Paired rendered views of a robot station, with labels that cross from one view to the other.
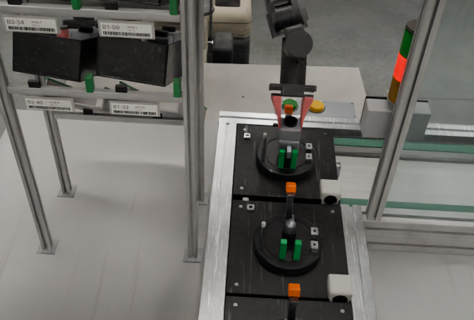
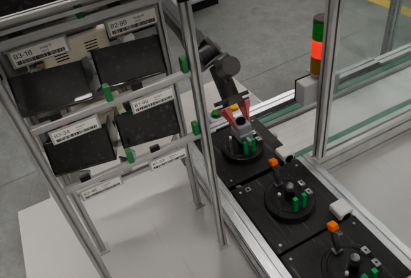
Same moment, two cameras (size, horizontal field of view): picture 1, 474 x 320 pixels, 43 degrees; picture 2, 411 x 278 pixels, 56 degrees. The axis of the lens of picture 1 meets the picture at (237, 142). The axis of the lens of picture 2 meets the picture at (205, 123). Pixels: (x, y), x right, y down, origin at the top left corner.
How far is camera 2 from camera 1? 0.39 m
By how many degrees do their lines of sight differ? 16
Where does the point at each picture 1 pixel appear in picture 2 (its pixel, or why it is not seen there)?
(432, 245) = (355, 155)
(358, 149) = (274, 120)
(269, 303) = (309, 244)
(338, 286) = (342, 209)
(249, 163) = (222, 161)
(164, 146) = (147, 181)
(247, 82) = not seen: hidden behind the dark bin
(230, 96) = not seen: hidden behind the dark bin
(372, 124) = (307, 95)
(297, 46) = (230, 68)
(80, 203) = (118, 252)
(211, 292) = (266, 259)
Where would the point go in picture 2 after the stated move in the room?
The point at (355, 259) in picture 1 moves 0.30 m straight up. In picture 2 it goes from (332, 187) to (344, 106)
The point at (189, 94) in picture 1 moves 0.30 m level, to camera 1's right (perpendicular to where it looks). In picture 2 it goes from (205, 128) to (315, 81)
